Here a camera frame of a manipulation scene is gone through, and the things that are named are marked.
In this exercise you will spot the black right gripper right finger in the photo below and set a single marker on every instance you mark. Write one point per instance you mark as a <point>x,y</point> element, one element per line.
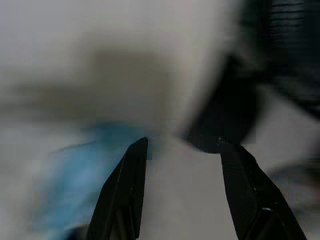
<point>250,200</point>

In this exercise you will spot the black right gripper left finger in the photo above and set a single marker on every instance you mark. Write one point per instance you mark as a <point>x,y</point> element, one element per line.
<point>120,200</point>

